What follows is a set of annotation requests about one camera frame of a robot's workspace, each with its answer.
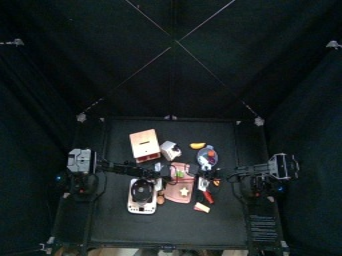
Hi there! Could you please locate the pink cloth with star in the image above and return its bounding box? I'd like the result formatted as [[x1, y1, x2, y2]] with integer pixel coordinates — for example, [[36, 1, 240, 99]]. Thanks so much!
[[163, 161, 198, 205]]

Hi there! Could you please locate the white text label sticker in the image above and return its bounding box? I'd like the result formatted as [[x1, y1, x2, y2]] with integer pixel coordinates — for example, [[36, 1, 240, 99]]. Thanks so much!
[[248, 214, 278, 244]]

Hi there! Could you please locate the white toy stove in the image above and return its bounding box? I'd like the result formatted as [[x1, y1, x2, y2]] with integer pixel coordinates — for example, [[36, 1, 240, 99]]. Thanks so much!
[[126, 177, 159, 215]]

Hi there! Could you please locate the white toy food piece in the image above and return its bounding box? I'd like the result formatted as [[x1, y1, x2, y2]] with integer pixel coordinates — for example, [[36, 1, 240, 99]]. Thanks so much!
[[199, 156, 212, 172]]

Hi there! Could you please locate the small white toy appliance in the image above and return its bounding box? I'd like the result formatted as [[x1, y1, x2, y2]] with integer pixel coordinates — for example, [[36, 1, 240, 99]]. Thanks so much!
[[159, 140, 183, 162]]

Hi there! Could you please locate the yellow red toy slice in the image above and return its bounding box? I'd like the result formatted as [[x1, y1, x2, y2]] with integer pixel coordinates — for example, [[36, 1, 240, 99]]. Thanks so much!
[[192, 202, 211, 214]]

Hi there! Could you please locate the toy knife red handle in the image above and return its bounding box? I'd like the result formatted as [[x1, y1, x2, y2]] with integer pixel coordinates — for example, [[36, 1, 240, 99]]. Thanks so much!
[[196, 177, 216, 205]]

